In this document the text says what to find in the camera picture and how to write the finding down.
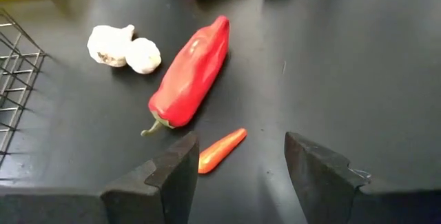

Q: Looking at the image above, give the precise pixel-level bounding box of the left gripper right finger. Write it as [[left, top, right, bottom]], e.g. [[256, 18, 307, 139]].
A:
[[285, 131, 371, 224]]

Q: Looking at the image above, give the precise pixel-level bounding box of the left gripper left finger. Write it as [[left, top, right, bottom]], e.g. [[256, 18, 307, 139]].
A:
[[100, 131, 200, 224]]

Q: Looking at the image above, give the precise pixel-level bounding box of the small orange chili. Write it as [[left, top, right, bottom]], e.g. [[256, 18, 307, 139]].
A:
[[198, 128, 248, 175]]

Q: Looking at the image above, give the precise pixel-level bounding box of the long bright red pepper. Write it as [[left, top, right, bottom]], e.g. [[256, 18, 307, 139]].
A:
[[140, 14, 231, 137]]

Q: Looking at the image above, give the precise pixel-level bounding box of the white garlic bulb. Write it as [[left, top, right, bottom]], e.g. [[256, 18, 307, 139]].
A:
[[86, 23, 136, 68], [125, 37, 162, 75]]

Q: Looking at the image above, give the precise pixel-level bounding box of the metal wire basket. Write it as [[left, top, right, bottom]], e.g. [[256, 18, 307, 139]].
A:
[[0, 8, 47, 163]]

